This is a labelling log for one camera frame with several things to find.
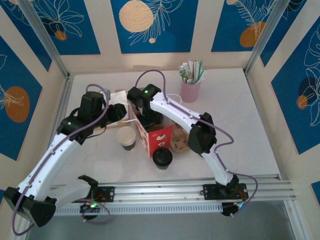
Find red white paper gift bag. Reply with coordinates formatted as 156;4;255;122
124;93;184;159

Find black plastic cup lid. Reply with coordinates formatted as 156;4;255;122
152;147;174;166

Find pink straw holder cup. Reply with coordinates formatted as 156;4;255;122
180;79;202;104

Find green print wrapped straw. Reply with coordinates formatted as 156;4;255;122
178;63;189;83

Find green striped wrapped straw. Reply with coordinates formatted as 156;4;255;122
196;60;204;84

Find black controller board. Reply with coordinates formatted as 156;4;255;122
221;202;245;218
79;201;101;221

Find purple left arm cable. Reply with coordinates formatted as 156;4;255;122
11;83;111;237

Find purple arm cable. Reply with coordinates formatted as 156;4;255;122
134;69;260;213
11;83;111;237

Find aluminium table side rail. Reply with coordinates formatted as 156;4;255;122
34;73;75;187

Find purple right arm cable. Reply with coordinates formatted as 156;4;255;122
134;69;260;213

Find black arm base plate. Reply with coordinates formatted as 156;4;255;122
202;183;248;201
88;186;116;203

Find aluminium frame post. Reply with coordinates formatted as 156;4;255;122
244;0;292;76
18;0;71;79

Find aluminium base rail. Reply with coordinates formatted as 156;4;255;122
23;173;293;210

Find white slotted cable duct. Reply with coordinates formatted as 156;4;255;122
53;201;224;216

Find purple cable loop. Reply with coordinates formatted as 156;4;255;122
81;198;113;226

